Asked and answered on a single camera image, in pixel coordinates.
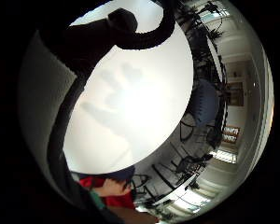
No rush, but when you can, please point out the tall green potted plant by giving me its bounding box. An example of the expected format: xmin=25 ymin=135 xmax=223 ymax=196
xmin=176 ymin=0 xmax=229 ymax=94

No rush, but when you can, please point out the blue office chair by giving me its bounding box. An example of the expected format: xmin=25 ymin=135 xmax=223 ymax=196
xmin=189 ymin=78 xmax=220 ymax=129

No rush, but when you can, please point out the black metal chair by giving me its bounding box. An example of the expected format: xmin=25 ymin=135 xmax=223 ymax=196
xmin=204 ymin=123 xmax=224 ymax=149
xmin=130 ymin=174 xmax=154 ymax=200
xmin=178 ymin=111 xmax=198 ymax=143
xmin=175 ymin=153 xmax=215 ymax=180

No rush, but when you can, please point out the window with blinds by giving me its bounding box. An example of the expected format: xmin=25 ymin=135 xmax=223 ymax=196
xmin=209 ymin=148 xmax=238 ymax=165

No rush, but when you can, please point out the long white table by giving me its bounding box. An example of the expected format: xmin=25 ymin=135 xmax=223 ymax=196
xmin=152 ymin=174 xmax=201 ymax=207

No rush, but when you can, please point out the brown framed wall picture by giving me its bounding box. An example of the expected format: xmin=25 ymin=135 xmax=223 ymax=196
xmin=227 ymin=81 xmax=245 ymax=107

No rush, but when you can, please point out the orange framed wall picture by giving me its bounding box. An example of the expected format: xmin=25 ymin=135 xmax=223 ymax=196
xmin=222 ymin=124 xmax=241 ymax=145

